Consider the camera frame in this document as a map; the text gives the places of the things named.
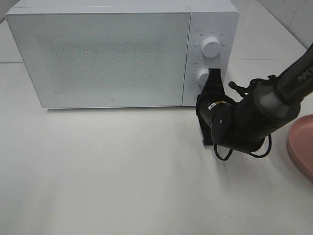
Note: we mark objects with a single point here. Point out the white microwave oven body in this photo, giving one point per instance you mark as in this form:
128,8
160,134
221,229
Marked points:
207,17

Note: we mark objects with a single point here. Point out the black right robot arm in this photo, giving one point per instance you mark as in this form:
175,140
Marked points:
266,105

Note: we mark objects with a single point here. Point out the white microwave door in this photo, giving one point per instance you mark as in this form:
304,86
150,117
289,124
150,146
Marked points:
104,60

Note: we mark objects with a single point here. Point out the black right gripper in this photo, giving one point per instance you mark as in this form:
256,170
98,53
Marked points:
214,112

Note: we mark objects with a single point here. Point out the pink round plate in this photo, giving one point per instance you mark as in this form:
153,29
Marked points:
300,145

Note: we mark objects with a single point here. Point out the white upper power knob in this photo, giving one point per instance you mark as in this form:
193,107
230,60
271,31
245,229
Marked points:
211,46

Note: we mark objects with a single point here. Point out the white timer knob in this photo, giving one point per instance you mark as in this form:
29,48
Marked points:
201,76

